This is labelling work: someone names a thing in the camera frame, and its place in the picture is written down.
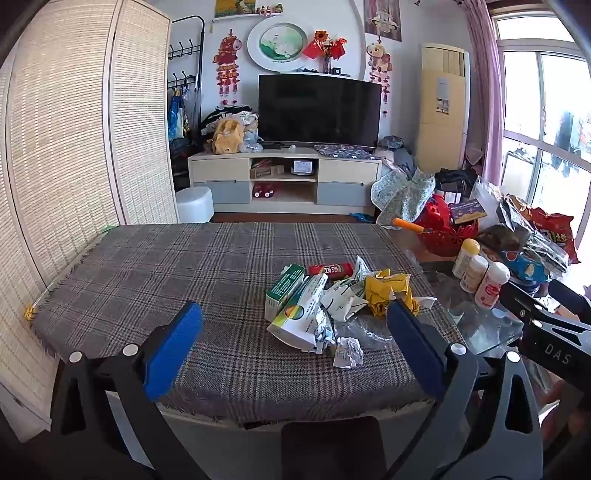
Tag round wall plate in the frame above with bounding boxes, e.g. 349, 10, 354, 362
247, 21, 309, 75

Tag cream standing air conditioner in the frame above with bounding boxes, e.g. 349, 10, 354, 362
414, 43, 471, 174

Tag yellow capped white bottle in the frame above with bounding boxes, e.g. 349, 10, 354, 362
452, 239, 481, 279

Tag pile of clothes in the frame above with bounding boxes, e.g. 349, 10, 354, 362
374, 135, 416, 181

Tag blue patterned cloth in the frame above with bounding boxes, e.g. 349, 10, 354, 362
314, 144, 380, 161

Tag blue hanging bag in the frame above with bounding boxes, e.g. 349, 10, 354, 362
168, 90, 188, 140

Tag television cabinet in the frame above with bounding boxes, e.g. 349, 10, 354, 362
188, 145, 383, 207

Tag woven folding screen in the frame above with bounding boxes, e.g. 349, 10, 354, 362
0, 0, 179, 444

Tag blue snack bag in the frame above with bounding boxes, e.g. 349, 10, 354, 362
501, 249, 550, 296

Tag white bottle red label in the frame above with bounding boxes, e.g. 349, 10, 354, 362
474, 261, 511, 309

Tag white medicine box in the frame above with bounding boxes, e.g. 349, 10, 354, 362
268, 273, 332, 354

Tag red hanging ornament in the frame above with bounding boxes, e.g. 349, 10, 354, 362
367, 41, 393, 107
213, 30, 243, 105

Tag cardboard box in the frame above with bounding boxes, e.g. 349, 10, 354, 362
250, 159, 284, 180

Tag person's right hand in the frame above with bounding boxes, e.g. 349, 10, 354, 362
541, 384, 583, 444

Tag dark snack bags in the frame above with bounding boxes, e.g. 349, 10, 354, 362
496, 194, 571, 278

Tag red snack wrapper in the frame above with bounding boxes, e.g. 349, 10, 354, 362
308, 263, 354, 279

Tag black coat rack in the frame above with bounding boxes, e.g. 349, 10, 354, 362
167, 16, 205, 153

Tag red plastic basket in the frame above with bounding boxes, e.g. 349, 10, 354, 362
418, 194, 481, 257

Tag green medicine box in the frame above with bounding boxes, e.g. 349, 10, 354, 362
264, 264, 308, 322

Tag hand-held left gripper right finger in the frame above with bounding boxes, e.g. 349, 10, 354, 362
383, 299, 546, 480

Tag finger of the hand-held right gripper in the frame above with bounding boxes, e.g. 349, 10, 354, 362
499, 281, 591, 335

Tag framed wall picture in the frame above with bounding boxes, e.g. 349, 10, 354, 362
215, 0, 256, 18

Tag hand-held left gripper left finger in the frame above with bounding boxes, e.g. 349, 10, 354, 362
46, 301, 208, 480

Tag red snack bag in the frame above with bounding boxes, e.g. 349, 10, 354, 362
526, 206, 580, 264

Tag yellow plush toy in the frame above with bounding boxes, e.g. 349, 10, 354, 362
206, 119, 245, 155

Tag white green packet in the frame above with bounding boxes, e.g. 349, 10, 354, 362
321, 255, 371, 321

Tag orange handled knife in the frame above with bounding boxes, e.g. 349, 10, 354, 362
392, 218, 435, 234

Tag white round stool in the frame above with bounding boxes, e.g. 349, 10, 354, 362
175, 187, 215, 223

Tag black television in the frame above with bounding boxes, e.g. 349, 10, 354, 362
257, 74, 382, 149

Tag vase with flowers and flags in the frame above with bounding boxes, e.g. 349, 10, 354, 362
302, 30, 347, 75

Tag window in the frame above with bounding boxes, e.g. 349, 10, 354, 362
492, 14, 591, 217

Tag wall poster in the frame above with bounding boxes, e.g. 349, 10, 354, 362
364, 0, 402, 42

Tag pink curtain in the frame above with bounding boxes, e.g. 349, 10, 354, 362
464, 0, 506, 185

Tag dark printed box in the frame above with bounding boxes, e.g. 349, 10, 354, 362
450, 199, 488, 224

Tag yellow wrapper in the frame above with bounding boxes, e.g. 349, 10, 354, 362
365, 270, 419, 318

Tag white paper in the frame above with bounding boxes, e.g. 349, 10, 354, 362
332, 337, 365, 368

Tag floral cloth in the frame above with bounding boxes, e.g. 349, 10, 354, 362
370, 168, 436, 227

